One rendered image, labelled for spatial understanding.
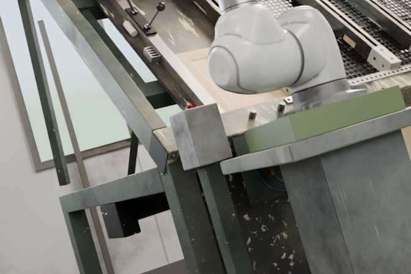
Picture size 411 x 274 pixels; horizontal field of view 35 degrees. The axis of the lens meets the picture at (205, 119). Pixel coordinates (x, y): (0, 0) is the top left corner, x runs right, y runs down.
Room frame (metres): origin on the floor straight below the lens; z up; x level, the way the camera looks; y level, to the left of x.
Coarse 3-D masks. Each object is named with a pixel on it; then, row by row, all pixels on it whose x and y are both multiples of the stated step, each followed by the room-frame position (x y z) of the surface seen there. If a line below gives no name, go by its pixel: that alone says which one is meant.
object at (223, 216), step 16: (208, 176) 2.02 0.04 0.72; (224, 176) 2.05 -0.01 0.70; (208, 192) 2.04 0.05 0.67; (224, 192) 2.04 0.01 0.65; (224, 208) 2.03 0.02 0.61; (224, 224) 2.02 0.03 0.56; (224, 240) 2.03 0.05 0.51; (240, 240) 2.04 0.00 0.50; (224, 256) 2.06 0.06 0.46; (240, 256) 2.04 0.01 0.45; (240, 272) 2.03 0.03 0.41
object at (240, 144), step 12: (240, 144) 2.28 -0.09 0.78; (264, 168) 2.23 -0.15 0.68; (276, 168) 2.34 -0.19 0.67; (252, 180) 2.28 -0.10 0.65; (264, 180) 2.31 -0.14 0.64; (276, 180) 2.33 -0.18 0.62; (252, 192) 2.28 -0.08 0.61; (264, 192) 2.30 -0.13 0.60; (276, 192) 2.32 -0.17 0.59; (252, 204) 2.27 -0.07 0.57
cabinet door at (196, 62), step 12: (204, 48) 2.68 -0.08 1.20; (180, 60) 2.59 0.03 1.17; (192, 60) 2.60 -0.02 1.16; (204, 60) 2.62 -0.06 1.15; (192, 72) 2.54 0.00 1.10; (204, 72) 2.56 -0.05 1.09; (204, 84) 2.50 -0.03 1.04; (216, 84) 2.52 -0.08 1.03; (216, 96) 2.46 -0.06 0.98; (228, 96) 2.48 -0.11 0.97; (240, 96) 2.49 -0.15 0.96; (252, 96) 2.50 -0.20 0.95; (264, 96) 2.51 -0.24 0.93; (276, 96) 2.53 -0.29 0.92; (228, 108) 2.42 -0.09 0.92
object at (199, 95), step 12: (120, 0) 2.80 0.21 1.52; (120, 12) 2.78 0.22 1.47; (132, 24) 2.72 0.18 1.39; (144, 36) 2.65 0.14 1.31; (156, 36) 2.64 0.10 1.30; (156, 48) 2.59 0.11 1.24; (168, 48) 2.60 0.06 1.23; (168, 60) 2.54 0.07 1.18; (180, 72) 2.49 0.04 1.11; (180, 84) 2.49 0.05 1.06; (192, 84) 2.45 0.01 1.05; (192, 96) 2.43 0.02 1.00; (204, 96) 2.41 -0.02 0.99
